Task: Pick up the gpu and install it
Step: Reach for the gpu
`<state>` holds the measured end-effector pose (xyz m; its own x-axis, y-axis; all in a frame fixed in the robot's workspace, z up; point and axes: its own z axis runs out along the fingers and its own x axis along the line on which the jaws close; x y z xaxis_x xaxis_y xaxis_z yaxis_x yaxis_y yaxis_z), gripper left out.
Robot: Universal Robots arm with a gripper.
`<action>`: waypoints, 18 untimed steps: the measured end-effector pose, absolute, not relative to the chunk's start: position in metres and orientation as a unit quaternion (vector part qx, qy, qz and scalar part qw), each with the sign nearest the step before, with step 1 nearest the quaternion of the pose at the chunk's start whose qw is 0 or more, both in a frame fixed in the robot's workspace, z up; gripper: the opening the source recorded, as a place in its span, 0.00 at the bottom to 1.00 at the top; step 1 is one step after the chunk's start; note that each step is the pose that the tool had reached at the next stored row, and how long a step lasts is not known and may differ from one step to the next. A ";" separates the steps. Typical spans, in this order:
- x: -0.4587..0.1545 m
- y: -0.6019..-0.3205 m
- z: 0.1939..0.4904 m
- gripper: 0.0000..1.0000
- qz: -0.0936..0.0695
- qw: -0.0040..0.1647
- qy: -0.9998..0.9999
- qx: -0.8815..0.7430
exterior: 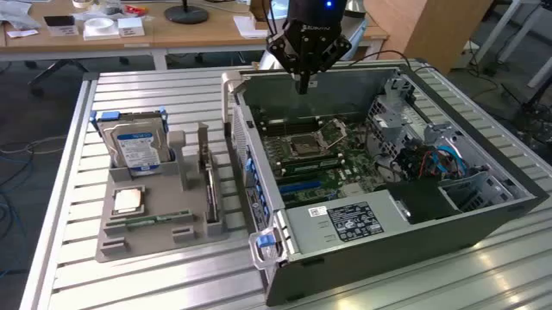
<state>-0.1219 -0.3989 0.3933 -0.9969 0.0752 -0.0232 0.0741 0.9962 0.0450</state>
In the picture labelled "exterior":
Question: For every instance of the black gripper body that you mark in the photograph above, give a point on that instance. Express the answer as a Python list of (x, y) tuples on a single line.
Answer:
[(314, 26)]

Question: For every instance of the Nvidia graphics card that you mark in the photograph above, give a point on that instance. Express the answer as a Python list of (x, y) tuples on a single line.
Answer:
[(211, 193)]

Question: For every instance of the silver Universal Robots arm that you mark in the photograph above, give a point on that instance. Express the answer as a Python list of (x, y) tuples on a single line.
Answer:
[(271, 61)]

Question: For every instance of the white papers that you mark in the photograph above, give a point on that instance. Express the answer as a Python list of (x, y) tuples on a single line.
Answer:
[(251, 29)]

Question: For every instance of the white case sticker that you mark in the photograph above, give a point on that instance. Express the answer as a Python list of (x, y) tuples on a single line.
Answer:
[(314, 85)]

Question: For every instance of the wooden cabinet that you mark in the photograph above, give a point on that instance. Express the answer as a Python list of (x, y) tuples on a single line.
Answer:
[(430, 32)]

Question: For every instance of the metal socket cover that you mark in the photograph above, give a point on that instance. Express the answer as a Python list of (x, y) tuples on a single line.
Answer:
[(331, 132)]

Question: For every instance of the black lamp base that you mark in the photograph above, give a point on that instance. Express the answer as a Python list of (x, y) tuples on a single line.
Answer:
[(186, 16)]

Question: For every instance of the silver disk bay cage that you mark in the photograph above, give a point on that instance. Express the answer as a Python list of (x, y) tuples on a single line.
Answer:
[(388, 129)]

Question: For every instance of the CPU socket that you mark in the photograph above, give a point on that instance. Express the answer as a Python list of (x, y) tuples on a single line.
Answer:
[(303, 147)]

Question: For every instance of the small white floor box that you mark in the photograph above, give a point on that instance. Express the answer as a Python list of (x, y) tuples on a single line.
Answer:
[(468, 56)]

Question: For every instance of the green RAM stick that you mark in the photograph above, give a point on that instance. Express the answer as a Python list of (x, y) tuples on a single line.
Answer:
[(146, 219), (310, 165)]

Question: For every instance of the green Dell motherboard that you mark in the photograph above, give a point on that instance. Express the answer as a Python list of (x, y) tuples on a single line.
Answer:
[(349, 168)]

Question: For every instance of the white cube box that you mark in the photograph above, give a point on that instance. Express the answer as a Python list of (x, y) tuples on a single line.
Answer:
[(128, 28)]

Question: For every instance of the small red item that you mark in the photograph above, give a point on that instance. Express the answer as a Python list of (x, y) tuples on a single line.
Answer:
[(134, 11)]

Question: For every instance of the black disk connector block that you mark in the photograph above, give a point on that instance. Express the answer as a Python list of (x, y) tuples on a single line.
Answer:
[(412, 163)]

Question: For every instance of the blue expansion slot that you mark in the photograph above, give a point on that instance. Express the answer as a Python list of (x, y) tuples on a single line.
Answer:
[(302, 186)]

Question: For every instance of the crumpled plastic wrap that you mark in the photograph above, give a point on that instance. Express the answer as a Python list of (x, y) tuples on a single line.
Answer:
[(103, 13)]

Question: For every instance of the wide white tape roll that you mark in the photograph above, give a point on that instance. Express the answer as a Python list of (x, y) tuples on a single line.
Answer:
[(98, 23)]

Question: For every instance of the hard disk with blue rails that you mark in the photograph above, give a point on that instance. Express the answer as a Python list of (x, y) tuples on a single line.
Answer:
[(134, 151)]

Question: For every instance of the black tripod stand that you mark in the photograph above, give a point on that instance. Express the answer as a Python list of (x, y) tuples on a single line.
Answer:
[(535, 106)]

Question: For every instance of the small beige tape roll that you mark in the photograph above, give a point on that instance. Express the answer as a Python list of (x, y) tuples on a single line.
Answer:
[(82, 4)]

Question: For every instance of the black and white box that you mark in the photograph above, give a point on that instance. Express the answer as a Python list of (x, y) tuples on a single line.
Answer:
[(60, 26)]

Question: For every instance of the grey parts rack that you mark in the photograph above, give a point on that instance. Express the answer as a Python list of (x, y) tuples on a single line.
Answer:
[(163, 200)]

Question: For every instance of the grey disk bay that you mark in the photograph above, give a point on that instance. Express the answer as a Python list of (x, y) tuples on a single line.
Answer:
[(482, 190)]

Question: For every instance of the black chair base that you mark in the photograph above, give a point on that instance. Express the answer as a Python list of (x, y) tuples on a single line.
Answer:
[(47, 72)]

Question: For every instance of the grey power supply unit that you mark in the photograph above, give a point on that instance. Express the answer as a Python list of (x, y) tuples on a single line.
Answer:
[(310, 232)]

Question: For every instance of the CPU chip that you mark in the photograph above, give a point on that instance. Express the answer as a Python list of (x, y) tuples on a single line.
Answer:
[(127, 200)]

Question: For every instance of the blue case latch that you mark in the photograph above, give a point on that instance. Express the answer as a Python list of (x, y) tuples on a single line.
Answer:
[(263, 242)]

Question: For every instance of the paper tag with red print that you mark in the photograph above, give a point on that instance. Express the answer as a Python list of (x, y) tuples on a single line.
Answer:
[(21, 33)]

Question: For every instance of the clear plastic bag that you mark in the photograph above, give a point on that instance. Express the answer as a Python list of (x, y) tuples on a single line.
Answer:
[(15, 14)]

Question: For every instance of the black open PC case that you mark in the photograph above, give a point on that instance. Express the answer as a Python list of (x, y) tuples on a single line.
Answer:
[(388, 268)]

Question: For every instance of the white desk frame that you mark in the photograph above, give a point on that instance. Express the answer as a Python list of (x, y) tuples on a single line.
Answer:
[(496, 32)]

